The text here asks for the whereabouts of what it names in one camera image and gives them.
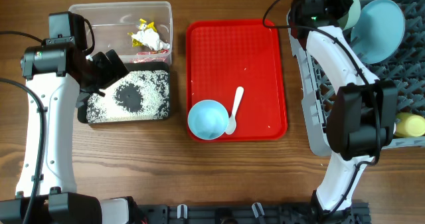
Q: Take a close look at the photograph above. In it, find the black plastic bin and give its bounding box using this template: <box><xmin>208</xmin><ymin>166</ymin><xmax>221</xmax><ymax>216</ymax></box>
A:
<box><xmin>77</xmin><ymin>61</ymin><xmax>171</xmax><ymax>124</ymax></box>

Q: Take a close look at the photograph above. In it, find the yellow plastic cup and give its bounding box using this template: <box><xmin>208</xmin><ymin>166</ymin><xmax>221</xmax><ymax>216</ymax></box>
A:
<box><xmin>395</xmin><ymin>112</ymin><xmax>425</xmax><ymax>138</ymax></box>

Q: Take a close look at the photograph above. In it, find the red plastic tray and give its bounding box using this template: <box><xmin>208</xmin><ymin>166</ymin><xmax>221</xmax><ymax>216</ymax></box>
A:
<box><xmin>186</xmin><ymin>19</ymin><xmax>288</xmax><ymax>142</ymax></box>

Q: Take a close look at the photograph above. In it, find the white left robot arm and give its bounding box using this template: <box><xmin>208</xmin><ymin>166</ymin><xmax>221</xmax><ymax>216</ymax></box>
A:
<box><xmin>1</xmin><ymin>11</ymin><xmax>128</xmax><ymax>223</ymax></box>

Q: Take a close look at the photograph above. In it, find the grey dishwasher rack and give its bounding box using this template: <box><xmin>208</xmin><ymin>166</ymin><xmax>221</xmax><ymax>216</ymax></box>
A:
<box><xmin>290</xmin><ymin>0</ymin><xmax>424</xmax><ymax>156</ymax></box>

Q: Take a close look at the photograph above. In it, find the yellow snack wrapper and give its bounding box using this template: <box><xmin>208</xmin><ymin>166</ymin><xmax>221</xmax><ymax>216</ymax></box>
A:
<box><xmin>128</xmin><ymin>19</ymin><xmax>157</xmax><ymax>47</ymax></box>

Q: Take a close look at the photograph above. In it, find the light blue bowl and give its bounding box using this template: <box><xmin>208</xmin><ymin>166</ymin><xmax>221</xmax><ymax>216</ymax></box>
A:
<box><xmin>187</xmin><ymin>100</ymin><xmax>229</xmax><ymax>140</ymax></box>

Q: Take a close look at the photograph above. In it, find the clear plastic bin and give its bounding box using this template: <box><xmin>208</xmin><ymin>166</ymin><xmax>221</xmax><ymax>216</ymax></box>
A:
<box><xmin>69</xmin><ymin>1</ymin><xmax>173</xmax><ymax>64</ymax></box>

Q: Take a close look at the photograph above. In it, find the white rice pile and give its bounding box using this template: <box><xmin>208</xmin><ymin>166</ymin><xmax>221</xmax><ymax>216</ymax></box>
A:
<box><xmin>86</xmin><ymin>69</ymin><xmax>170</xmax><ymax>124</ymax></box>

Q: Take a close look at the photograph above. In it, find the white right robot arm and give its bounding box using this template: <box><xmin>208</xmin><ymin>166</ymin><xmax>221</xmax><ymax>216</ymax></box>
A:
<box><xmin>289</xmin><ymin>0</ymin><xmax>397</xmax><ymax>223</ymax></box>

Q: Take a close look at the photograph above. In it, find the white plastic spoon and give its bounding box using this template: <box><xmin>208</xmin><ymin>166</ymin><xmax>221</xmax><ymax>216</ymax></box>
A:
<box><xmin>225</xmin><ymin>86</ymin><xmax>244</xmax><ymax>135</ymax></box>

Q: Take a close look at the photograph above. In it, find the white tissue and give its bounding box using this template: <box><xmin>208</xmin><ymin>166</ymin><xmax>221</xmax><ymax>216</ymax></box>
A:
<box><xmin>131</xmin><ymin>29</ymin><xmax>170</xmax><ymax>51</ymax></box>

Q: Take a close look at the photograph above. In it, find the light blue plate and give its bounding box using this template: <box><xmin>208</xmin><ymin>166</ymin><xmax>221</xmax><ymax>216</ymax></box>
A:
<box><xmin>350</xmin><ymin>0</ymin><xmax>405</xmax><ymax>64</ymax></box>

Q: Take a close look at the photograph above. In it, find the red snack wrapper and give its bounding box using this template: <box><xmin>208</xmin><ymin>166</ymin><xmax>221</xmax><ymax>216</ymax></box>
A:
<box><xmin>136</xmin><ymin>49</ymin><xmax>169</xmax><ymax>55</ymax></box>

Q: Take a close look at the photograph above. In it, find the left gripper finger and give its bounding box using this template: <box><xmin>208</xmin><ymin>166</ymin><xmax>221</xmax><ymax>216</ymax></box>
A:
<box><xmin>91</xmin><ymin>52</ymin><xmax>116</xmax><ymax>88</ymax></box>
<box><xmin>106</xmin><ymin>49</ymin><xmax>129</xmax><ymax>81</ymax></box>

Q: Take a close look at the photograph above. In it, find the pale green bowl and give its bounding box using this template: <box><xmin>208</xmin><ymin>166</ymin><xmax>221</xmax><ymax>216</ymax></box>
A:
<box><xmin>338</xmin><ymin>0</ymin><xmax>361</xmax><ymax>31</ymax></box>

